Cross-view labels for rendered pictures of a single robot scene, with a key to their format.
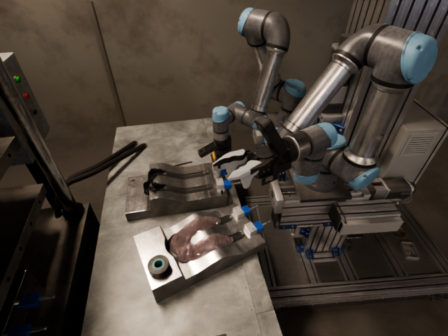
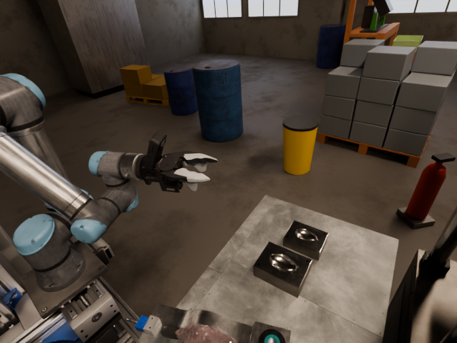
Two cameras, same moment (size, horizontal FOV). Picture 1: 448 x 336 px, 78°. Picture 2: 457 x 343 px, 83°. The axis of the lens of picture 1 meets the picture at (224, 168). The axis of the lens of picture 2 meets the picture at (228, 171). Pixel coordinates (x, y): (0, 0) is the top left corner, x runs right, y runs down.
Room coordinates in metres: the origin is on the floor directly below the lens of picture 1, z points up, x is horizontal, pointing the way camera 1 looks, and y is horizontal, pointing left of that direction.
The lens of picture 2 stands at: (0.84, 0.44, 1.82)
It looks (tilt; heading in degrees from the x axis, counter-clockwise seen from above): 34 degrees down; 227
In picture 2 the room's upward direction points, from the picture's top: 5 degrees counter-clockwise
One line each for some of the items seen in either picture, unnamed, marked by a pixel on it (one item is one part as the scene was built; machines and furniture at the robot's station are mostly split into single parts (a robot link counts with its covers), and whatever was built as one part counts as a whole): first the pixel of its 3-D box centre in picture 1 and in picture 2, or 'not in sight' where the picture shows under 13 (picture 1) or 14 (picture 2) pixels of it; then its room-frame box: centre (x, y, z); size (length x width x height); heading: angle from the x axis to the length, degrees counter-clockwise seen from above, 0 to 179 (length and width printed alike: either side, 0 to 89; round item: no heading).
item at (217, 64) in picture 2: not in sight; (219, 100); (-1.68, -2.36, 0.52); 0.68 x 0.68 x 1.05
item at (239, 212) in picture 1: (247, 210); not in sight; (0.87, -0.11, 0.85); 0.13 x 0.05 x 0.05; 118
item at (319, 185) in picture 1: (320, 171); (56, 263); (0.89, -0.42, 1.09); 0.15 x 0.15 x 0.10
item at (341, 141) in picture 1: (328, 151); (42, 239); (0.89, -0.42, 1.20); 0.13 x 0.12 x 0.14; 30
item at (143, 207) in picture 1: (175, 186); not in sight; (1.02, 0.25, 0.87); 0.50 x 0.26 x 0.14; 101
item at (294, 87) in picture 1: (293, 94); not in sight; (1.39, -0.37, 1.20); 0.13 x 0.12 x 0.14; 50
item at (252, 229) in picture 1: (259, 226); (141, 323); (0.78, -0.16, 0.85); 0.13 x 0.05 x 0.05; 118
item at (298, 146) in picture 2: not in sight; (298, 145); (-1.54, -0.92, 0.30); 0.38 x 0.38 x 0.61
